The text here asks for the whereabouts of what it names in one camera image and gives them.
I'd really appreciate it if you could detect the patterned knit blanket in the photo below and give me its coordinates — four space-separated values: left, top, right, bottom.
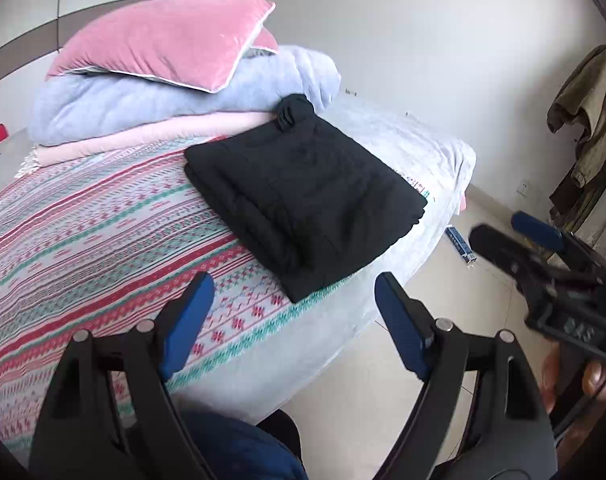
0 132 431 456

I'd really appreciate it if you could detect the olive hanging jacket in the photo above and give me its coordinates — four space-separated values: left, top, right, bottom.
547 44 606 241

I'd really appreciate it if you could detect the pale pink blanket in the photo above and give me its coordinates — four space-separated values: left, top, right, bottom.
33 110 276 166

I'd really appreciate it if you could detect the black coat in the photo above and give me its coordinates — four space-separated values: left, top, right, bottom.
184 93 428 304

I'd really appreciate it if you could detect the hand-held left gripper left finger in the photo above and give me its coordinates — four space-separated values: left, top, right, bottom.
29 271 218 480

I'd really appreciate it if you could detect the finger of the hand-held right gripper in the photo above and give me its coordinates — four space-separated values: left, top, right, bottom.
512 211 566 255
469 224 536 288

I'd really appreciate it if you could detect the person's left leg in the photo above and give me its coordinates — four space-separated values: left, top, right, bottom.
180 407 308 480

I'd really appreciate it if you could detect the pink velvet pillow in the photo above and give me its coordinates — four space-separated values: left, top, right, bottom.
45 0 280 95

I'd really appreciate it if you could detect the dark slipper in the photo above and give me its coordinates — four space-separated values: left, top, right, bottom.
255 407 304 463

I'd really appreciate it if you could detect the person's right hand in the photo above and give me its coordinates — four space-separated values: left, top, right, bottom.
539 345 606 417

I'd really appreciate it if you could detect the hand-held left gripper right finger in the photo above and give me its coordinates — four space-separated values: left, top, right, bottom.
374 271 556 480

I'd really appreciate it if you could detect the light blue fleece blanket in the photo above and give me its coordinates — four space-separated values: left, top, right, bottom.
27 45 342 148

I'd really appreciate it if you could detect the blue box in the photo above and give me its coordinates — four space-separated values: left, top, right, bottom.
444 225 478 267

